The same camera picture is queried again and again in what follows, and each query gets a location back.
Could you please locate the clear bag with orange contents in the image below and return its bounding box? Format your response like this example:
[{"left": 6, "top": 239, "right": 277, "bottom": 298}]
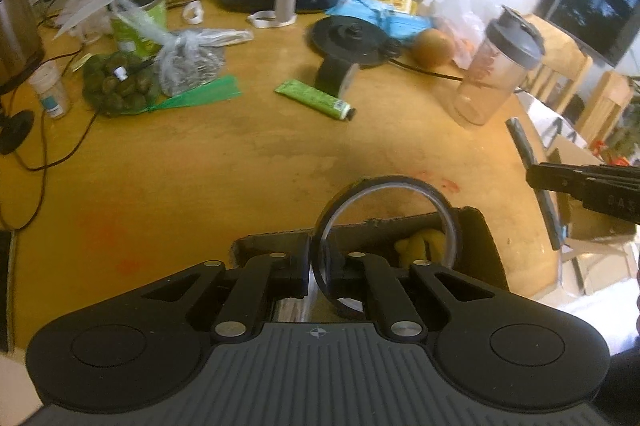
[{"left": 435, "top": 0, "right": 496, "bottom": 67}]

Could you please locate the black kettle base cable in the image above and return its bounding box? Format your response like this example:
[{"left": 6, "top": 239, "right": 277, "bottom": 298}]
[{"left": 387, "top": 56, "right": 463, "bottom": 82}]

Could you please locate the black desk stand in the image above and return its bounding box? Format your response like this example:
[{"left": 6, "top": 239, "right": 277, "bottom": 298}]
[{"left": 0, "top": 93, "right": 36, "bottom": 155}]

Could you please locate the green tube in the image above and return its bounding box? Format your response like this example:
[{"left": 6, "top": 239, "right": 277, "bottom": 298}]
[{"left": 274, "top": 79, "right": 357, "bottom": 122}]

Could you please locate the brown round fruit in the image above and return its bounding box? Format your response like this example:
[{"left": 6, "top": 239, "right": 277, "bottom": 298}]
[{"left": 411, "top": 28, "right": 455, "bottom": 68}]

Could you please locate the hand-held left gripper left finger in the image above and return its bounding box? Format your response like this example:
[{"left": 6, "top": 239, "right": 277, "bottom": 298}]
[{"left": 140, "top": 236, "right": 313, "bottom": 342}]

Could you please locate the black charging cable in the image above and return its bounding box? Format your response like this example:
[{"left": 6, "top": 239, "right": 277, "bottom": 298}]
[{"left": 0, "top": 58, "right": 153, "bottom": 232}]

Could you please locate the black roll with grey core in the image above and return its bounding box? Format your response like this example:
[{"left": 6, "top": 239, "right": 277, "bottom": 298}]
[{"left": 315, "top": 58, "right": 361, "bottom": 99}]

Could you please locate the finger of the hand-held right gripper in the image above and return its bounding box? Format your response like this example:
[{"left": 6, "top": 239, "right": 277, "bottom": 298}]
[
  {"left": 537, "top": 162, "right": 640, "bottom": 179},
  {"left": 526, "top": 163, "right": 640, "bottom": 197}
]

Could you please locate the black kettle base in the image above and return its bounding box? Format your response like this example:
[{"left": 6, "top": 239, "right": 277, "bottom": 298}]
[{"left": 306, "top": 16, "right": 402, "bottom": 67}]

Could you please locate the wooden chair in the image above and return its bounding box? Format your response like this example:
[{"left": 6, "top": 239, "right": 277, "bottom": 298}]
[
  {"left": 575, "top": 71, "right": 636, "bottom": 147},
  {"left": 520, "top": 13, "right": 593, "bottom": 117}
]

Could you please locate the clear shaker bottle grey lid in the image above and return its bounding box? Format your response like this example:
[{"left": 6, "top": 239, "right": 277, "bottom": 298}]
[{"left": 454, "top": 5, "right": 546, "bottom": 127}]

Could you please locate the steel electric kettle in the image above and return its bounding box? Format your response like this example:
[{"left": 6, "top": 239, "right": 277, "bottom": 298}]
[{"left": 0, "top": 0, "right": 46, "bottom": 94}]

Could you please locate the yellow wipes packet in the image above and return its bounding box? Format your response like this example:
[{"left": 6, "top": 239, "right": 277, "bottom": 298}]
[{"left": 361, "top": 0, "right": 418, "bottom": 16}]

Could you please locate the wooden desktop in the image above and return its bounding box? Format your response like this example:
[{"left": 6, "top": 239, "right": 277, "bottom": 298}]
[{"left": 0, "top": 0, "right": 561, "bottom": 352}]

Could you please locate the green net bag of nuts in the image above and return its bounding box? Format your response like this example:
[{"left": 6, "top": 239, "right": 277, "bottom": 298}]
[{"left": 81, "top": 53, "right": 243, "bottom": 117}]

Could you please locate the cardboard box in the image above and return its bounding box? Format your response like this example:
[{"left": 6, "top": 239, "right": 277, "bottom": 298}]
[{"left": 232, "top": 206, "right": 511, "bottom": 302}]

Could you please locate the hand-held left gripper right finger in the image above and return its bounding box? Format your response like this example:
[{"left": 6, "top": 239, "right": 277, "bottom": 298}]
[{"left": 334, "top": 251, "right": 501, "bottom": 339}]

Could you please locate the white shopping bag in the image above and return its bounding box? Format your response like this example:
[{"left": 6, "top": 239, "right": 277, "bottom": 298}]
[{"left": 517, "top": 93, "right": 591, "bottom": 147}]

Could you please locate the small clear plastic bag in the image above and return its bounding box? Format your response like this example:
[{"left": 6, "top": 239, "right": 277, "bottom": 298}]
[{"left": 107, "top": 0, "right": 255, "bottom": 97}]

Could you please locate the white flat plastic ring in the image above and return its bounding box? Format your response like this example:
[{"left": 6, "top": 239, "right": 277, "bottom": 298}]
[{"left": 247, "top": 8, "right": 297, "bottom": 29}]

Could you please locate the small white bottle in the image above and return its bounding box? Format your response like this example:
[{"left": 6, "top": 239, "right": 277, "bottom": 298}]
[{"left": 29, "top": 65, "right": 73, "bottom": 119}]

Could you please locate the round black-rimmed mirror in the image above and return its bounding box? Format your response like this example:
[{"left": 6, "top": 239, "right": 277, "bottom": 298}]
[{"left": 310, "top": 176, "right": 463, "bottom": 322}]

